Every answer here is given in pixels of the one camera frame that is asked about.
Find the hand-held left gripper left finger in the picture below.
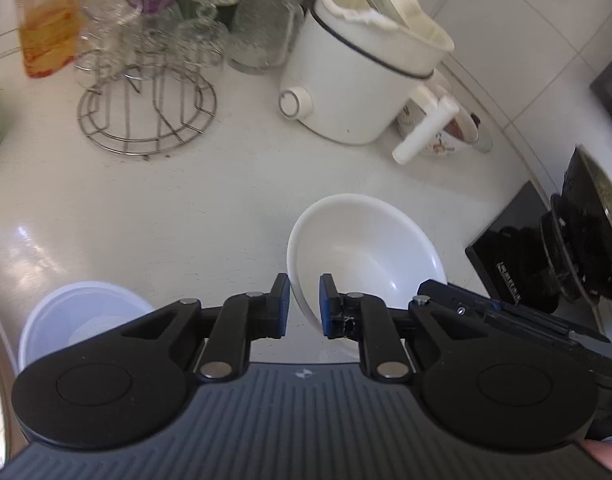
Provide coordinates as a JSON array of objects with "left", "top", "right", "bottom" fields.
[{"left": 118, "top": 273, "right": 291, "bottom": 381}]

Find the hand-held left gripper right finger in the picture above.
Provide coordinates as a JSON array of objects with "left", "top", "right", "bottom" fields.
[{"left": 319, "top": 273, "right": 467, "bottom": 381}]

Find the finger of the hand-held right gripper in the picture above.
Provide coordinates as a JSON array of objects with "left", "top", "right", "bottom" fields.
[{"left": 417, "top": 280, "right": 612, "bottom": 347}]

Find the white ceramic bowl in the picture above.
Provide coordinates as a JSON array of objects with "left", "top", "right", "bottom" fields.
[{"left": 287, "top": 193, "right": 447, "bottom": 361}]

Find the translucent plastic bowl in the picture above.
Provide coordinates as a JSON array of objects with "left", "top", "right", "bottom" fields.
[{"left": 18, "top": 281, "right": 157, "bottom": 371}]

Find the person's right hand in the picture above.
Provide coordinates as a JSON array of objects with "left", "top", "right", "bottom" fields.
[{"left": 583, "top": 437, "right": 612, "bottom": 473}]

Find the black induction cooker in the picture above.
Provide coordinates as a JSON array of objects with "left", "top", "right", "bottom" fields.
[{"left": 465, "top": 180, "right": 612, "bottom": 311}]

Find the black wok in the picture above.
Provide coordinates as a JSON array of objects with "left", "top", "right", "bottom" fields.
[{"left": 538, "top": 145, "right": 612, "bottom": 303}]

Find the patterned ceramic bowl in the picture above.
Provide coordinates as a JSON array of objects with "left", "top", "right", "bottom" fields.
[{"left": 396, "top": 80, "right": 494, "bottom": 157}]

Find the white electric pot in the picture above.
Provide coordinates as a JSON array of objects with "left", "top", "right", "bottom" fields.
[{"left": 278, "top": 0, "right": 459, "bottom": 166}]

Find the textured glass mug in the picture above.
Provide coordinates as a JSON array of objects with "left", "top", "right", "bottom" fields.
[{"left": 227, "top": 0, "right": 307, "bottom": 75}]

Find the red-lidded plastic jar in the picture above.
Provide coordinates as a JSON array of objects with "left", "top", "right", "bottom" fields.
[{"left": 13, "top": 0, "right": 84, "bottom": 80}]

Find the round wire rack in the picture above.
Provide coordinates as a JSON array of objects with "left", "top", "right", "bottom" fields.
[{"left": 76, "top": 50, "right": 217, "bottom": 157}]

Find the black wall outlet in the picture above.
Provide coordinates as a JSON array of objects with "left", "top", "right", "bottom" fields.
[{"left": 590, "top": 55, "right": 612, "bottom": 131}]

